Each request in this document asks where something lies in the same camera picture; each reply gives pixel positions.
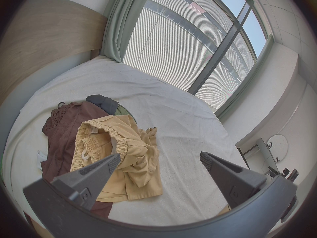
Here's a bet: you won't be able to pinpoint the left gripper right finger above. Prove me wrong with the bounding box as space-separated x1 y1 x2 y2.
200 151 267 211

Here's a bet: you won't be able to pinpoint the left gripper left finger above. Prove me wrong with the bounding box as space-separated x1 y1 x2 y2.
52 153 121 211

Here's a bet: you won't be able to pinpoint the tan shorts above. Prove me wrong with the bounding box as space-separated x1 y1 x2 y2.
70 114 163 203

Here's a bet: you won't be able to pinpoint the bed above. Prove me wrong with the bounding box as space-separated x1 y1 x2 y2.
0 0 246 235

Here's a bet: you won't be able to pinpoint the brown shorts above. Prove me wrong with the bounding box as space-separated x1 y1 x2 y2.
42 102 113 219

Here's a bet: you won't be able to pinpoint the green garment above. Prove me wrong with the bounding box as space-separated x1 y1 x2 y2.
113 106 135 119

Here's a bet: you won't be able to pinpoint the black garment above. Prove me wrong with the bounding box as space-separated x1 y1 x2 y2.
85 94 119 115

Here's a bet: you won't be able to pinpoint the window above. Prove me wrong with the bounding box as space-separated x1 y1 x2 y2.
121 0 274 113

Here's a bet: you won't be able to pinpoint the grey-green curtain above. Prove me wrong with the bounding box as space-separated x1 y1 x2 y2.
99 0 156 63

